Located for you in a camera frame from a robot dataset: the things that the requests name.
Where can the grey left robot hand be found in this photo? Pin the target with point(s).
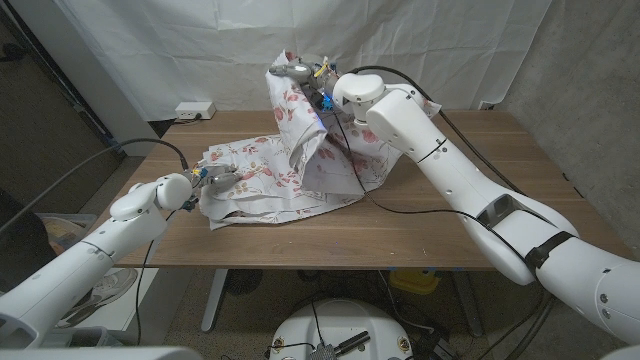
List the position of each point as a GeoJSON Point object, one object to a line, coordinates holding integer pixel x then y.
{"type": "Point", "coordinates": [220, 177]}

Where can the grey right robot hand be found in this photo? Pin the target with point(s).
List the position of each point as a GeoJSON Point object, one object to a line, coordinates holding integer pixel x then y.
{"type": "Point", "coordinates": [312, 70]}

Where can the white floral cloth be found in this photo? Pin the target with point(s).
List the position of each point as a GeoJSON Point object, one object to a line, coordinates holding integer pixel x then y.
{"type": "Point", "coordinates": [270, 175]}

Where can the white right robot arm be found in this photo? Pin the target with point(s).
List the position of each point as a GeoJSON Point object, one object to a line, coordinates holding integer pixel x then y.
{"type": "Point", "coordinates": [450, 175]}

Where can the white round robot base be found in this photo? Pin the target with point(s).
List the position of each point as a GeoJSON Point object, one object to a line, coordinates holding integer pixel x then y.
{"type": "Point", "coordinates": [345, 320]}

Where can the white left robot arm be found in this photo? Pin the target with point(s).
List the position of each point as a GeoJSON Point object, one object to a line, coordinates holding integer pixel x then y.
{"type": "Point", "coordinates": [65, 270]}

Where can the white power strip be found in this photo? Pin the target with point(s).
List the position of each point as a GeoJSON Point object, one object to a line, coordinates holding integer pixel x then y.
{"type": "Point", "coordinates": [194, 110]}

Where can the black round floor object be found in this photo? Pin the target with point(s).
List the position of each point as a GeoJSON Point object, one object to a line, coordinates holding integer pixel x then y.
{"type": "Point", "coordinates": [242, 281]}

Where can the white backdrop sheet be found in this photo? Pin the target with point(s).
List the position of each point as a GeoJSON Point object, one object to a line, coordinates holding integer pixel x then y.
{"type": "Point", "coordinates": [200, 50]}

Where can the white table leg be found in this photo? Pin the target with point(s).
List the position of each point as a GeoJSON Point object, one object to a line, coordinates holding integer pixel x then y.
{"type": "Point", "coordinates": [215, 300]}

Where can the white grey sneaker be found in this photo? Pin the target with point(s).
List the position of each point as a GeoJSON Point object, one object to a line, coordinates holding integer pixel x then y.
{"type": "Point", "coordinates": [107, 287]}

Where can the clear plastic storage box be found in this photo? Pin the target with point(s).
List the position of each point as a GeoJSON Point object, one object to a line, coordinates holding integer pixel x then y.
{"type": "Point", "coordinates": [65, 230]}

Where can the dark wooden door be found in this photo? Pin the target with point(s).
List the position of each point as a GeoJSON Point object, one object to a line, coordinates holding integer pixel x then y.
{"type": "Point", "coordinates": [40, 115]}

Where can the grey metal connector block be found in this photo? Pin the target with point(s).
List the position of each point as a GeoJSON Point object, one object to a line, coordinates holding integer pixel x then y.
{"type": "Point", "coordinates": [324, 353]}

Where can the black tool on base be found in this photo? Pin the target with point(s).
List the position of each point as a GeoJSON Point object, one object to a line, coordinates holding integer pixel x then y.
{"type": "Point", "coordinates": [352, 343]}

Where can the person in dark trousers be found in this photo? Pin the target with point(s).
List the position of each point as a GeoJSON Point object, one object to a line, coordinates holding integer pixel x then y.
{"type": "Point", "coordinates": [17, 240]}

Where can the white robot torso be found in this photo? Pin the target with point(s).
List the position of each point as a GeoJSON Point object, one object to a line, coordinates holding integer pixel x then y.
{"type": "Point", "coordinates": [100, 354]}

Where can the yellow object under table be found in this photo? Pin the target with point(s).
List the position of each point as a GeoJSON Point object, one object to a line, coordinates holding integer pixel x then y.
{"type": "Point", "coordinates": [415, 282]}

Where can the black power adapter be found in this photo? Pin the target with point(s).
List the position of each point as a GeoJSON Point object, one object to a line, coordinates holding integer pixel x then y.
{"type": "Point", "coordinates": [436, 347]}

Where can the grey table leg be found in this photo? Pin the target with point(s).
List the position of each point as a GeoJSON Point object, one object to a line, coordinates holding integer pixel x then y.
{"type": "Point", "coordinates": [469, 305]}

